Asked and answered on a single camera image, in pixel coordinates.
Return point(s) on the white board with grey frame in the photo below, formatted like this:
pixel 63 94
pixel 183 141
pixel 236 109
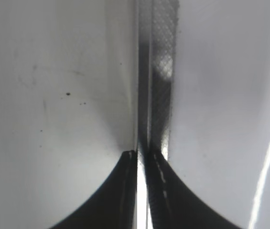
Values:
pixel 204 102

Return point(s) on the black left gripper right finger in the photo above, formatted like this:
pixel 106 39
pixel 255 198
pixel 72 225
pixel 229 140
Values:
pixel 173 205

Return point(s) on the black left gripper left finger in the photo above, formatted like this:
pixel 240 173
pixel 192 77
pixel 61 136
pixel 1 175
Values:
pixel 112 205

